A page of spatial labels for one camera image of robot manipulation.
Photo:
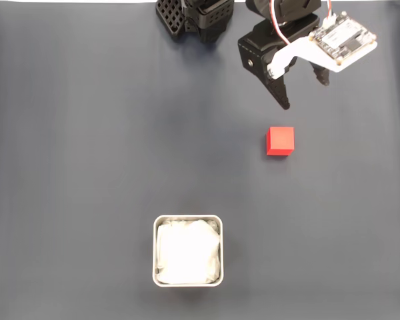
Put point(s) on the square metal box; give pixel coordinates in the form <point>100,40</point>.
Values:
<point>154,253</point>

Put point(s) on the white tissue paper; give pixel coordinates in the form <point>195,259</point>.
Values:
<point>186,250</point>

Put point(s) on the camera board on white mount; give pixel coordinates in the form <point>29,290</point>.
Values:
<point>340,40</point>

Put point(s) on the dark grey table mat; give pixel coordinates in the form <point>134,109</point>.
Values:
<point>70,133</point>

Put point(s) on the red cube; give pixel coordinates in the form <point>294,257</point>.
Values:
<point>280,141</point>

